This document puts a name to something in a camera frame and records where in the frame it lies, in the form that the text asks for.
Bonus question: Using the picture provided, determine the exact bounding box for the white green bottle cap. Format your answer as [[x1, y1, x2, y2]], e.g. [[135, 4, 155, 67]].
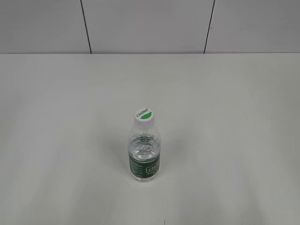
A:
[[134, 110, 155, 128]]

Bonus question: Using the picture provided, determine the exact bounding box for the clear cestbon water bottle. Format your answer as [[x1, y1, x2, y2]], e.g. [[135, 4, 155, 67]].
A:
[[128, 120, 161, 182]]

